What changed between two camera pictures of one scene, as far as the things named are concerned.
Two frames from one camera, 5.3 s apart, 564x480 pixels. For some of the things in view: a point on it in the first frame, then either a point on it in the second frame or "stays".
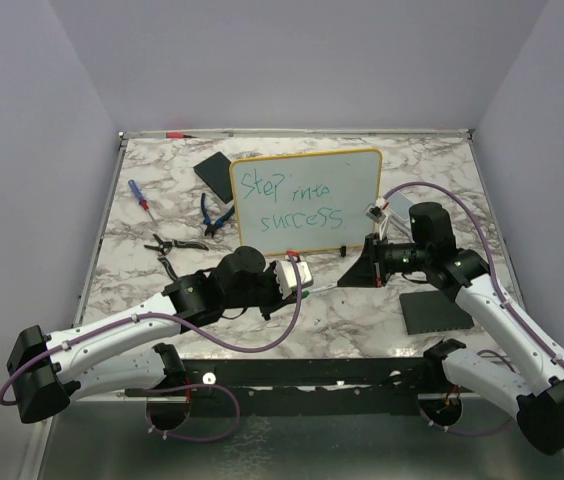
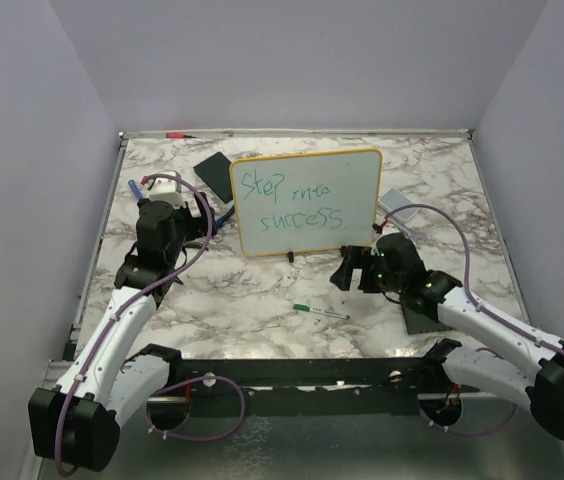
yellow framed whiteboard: (306, 202) stays
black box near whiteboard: (215, 172) stays
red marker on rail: (178, 135) stays
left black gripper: (278, 301) to (198, 224)
